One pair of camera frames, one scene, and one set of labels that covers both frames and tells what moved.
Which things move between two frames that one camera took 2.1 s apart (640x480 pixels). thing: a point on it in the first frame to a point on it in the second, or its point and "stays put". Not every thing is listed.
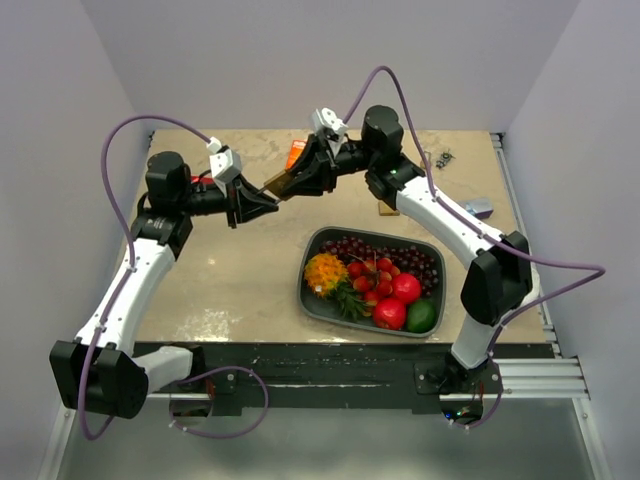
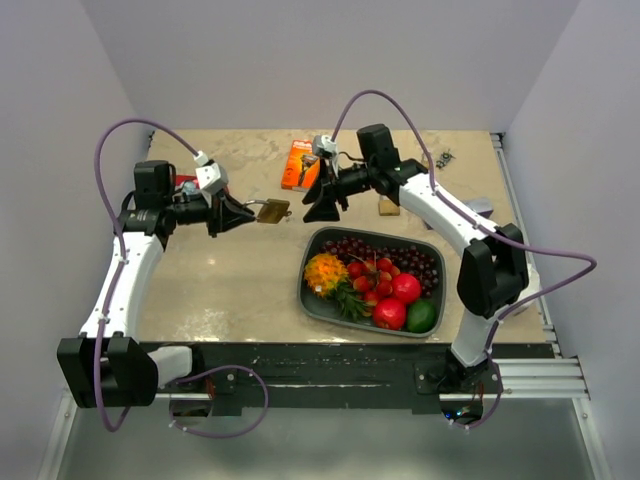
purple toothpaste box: x=481 y=207 stays put
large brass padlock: x=282 y=185 to x=273 y=211
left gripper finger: x=252 y=195 to x=228 y=195
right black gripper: x=313 y=172 to x=326 y=191
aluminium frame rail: x=532 y=379 stays put
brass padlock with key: x=385 y=210 stays put
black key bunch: x=444 y=158 stays put
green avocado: x=420 y=316 stays put
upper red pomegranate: x=406 y=287 stays put
